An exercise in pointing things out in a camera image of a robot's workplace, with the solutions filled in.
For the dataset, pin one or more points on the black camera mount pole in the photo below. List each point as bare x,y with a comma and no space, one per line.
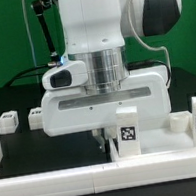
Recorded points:
39,7

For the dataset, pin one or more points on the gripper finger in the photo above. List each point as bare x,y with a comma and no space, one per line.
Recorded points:
99,139

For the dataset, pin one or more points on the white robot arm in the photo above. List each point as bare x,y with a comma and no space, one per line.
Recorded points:
96,29

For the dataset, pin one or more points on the white front fence bar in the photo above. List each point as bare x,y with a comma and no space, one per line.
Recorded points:
152,169

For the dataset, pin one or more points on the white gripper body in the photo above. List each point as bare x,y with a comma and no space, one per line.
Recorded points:
82,96

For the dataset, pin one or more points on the white square tabletop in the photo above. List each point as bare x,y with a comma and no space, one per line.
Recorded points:
175,135

